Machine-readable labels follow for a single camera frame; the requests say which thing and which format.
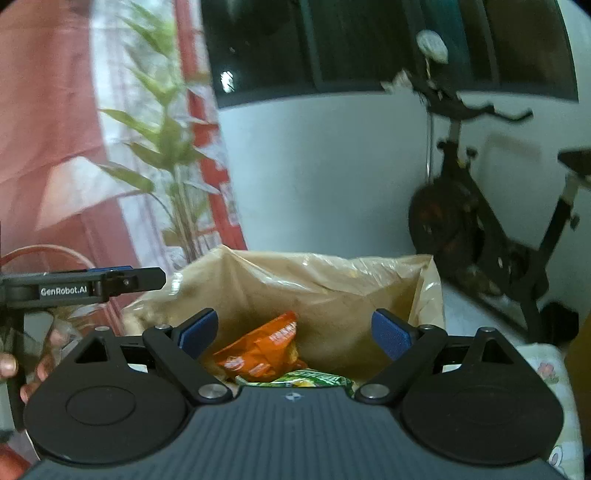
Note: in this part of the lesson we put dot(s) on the orange chip packet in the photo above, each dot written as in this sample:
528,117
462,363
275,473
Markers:
263,346

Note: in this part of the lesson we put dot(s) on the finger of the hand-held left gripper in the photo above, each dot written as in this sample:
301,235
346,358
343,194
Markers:
143,279

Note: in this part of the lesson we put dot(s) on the green patterned snack packet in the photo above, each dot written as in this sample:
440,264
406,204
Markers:
314,379

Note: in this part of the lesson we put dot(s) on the person's left hand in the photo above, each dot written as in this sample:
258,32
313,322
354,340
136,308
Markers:
44,367

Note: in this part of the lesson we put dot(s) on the brown paper bag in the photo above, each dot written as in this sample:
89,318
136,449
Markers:
323,295

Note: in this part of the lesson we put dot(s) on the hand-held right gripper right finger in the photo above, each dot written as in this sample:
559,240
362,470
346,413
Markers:
391,334

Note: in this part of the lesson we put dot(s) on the red and white curtain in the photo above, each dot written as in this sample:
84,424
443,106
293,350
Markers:
46,115

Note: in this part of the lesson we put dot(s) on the checked printed tablecloth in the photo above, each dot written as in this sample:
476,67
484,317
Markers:
561,406

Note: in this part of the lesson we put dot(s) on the brown cardboard box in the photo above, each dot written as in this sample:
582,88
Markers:
582,364

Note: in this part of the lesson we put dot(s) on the green leafy plant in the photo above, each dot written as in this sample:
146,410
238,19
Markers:
171,138

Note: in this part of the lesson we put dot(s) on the black exercise bike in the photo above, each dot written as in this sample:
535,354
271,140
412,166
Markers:
485,230

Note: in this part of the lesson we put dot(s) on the beige cloth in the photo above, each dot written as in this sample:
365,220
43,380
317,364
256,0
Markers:
399,82

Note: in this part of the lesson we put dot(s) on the dark glass window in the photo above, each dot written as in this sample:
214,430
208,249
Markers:
346,41

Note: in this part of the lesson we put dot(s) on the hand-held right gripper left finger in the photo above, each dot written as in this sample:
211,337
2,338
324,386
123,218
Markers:
199,331

